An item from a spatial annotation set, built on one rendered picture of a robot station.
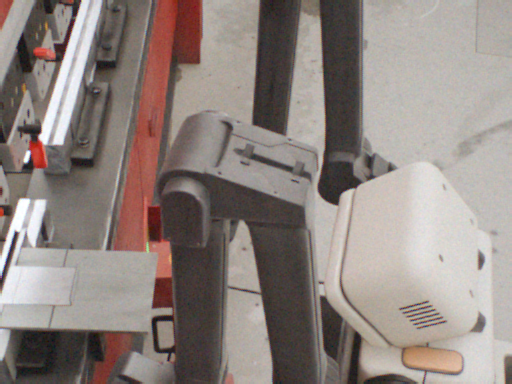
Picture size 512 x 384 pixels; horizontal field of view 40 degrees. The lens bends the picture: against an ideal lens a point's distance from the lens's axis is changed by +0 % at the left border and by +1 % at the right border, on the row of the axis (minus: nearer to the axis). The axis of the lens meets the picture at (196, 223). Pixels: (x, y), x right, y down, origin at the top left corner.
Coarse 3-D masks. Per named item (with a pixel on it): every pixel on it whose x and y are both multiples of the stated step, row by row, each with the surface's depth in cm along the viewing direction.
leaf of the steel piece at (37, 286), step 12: (24, 276) 128; (36, 276) 128; (48, 276) 128; (60, 276) 128; (72, 276) 128; (24, 288) 127; (36, 288) 127; (48, 288) 127; (60, 288) 126; (72, 288) 124; (24, 300) 125; (36, 300) 125; (48, 300) 125; (60, 300) 125; (72, 300) 124
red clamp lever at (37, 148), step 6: (18, 126) 120; (24, 126) 119; (30, 126) 119; (36, 126) 119; (24, 132) 119; (30, 132) 119; (36, 132) 119; (42, 132) 120; (36, 138) 121; (30, 144) 122; (36, 144) 121; (42, 144) 122; (30, 150) 123; (36, 150) 122; (42, 150) 123; (36, 156) 123; (42, 156) 124; (36, 162) 124; (42, 162) 124
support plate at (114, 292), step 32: (32, 256) 132; (96, 256) 132; (128, 256) 132; (96, 288) 127; (128, 288) 127; (0, 320) 122; (32, 320) 122; (64, 320) 122; (96, 320) 122; (128, 320) 122
